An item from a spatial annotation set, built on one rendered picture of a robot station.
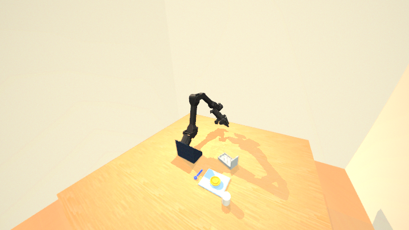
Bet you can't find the yellow plate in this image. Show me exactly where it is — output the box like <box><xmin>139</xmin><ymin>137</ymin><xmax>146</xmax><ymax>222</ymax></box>
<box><xmin>210</xmin><ymin>176</ymin><xmax>221</xmax><ymax>186</ymax></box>

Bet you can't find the light blue flat mat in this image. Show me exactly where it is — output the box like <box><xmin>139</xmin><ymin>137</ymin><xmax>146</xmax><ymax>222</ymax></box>
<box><xmin>198</xmin><ymin>169</ymin><xmax>230</xmax><ymax>197</ymax></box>

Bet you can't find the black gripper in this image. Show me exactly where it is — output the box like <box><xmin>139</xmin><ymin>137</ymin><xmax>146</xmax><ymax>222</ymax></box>
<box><xmin>216</xmin><ymin>112</ymin><xmax>229</xmax><ymax>127</ymax></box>

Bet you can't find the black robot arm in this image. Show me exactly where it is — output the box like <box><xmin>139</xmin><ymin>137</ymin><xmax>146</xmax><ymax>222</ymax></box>
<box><xmin>179</xmin><ymin>93</ymin><xmax>223</xmax><ymax>146</ymax></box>

